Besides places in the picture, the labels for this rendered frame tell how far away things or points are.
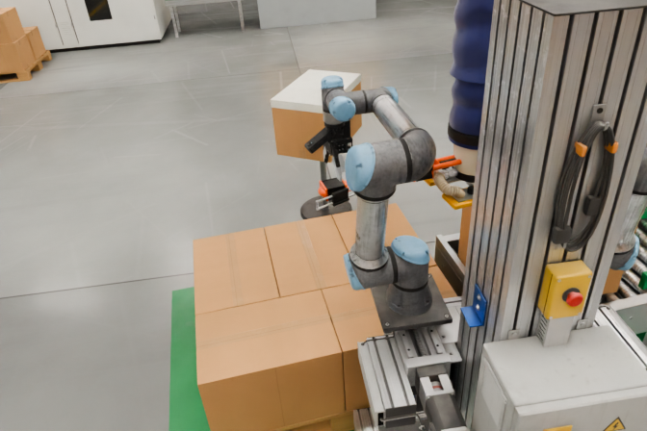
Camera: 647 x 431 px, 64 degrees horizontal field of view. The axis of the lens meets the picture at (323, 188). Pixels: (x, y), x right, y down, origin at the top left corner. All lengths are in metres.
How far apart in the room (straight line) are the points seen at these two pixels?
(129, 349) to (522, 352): 2.38
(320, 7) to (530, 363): 8.34
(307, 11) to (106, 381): 7.30
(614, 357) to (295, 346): 1.29
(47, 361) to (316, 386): 1.67
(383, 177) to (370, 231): 0.21
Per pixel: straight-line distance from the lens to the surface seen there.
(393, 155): 1.29
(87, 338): 3.47
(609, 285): 2.70
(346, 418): 2.63
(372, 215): 1.39
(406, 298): 1.69
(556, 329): 1.41
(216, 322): 2.48
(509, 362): 1.39
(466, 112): 1.99
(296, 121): 3.39
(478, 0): 1.85
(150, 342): 3.29
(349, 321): 2.39
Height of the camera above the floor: 2.26
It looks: 32 degrees down
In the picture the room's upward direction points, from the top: 4 degrees counter-clockwise
